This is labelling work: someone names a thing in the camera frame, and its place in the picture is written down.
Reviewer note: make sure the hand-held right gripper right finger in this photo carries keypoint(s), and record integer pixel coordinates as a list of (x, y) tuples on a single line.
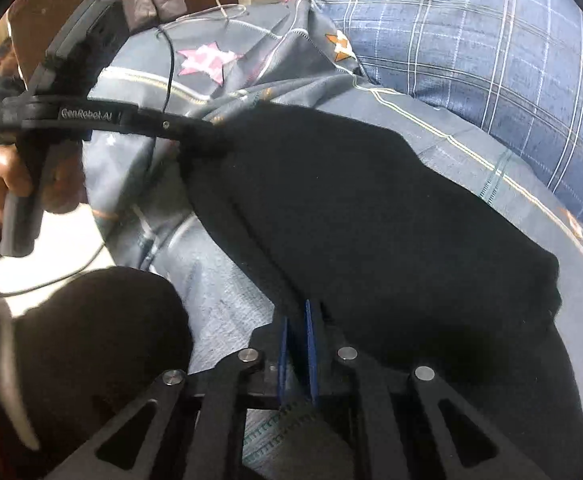
[(312, 355)]

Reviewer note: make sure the person's left hand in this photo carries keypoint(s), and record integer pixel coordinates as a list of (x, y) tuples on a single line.
[(63, 180)]

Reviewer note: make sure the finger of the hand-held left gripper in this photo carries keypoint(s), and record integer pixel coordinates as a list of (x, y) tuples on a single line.
[(181, 130)]

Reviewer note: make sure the person's black-clothed leg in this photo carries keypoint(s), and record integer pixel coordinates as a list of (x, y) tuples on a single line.
[(111, 335)]

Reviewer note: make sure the black pants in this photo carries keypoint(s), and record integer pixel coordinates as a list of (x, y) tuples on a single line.
[(346, 210)]

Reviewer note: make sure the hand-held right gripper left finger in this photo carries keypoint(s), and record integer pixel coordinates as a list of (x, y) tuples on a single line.
[(283, 360)]

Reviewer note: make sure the grey star-printed bed sheet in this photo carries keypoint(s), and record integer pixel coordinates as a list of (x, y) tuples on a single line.
[(291, 55)]

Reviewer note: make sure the blue plaid pillow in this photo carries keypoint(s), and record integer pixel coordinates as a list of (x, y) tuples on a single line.
[(471, 60)]

